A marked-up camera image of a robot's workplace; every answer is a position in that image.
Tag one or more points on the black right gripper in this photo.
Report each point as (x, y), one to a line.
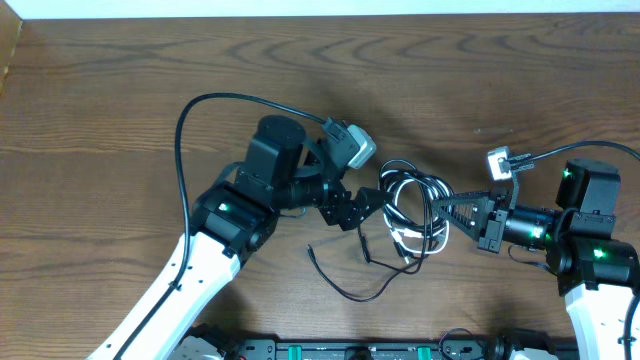
(491, 236)

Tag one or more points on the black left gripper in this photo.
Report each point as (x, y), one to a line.
(335, 211)

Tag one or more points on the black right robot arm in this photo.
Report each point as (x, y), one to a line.
(597, 275)

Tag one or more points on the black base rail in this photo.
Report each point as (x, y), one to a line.
(192, 349)

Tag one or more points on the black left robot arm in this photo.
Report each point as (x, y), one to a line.
(283, 169)

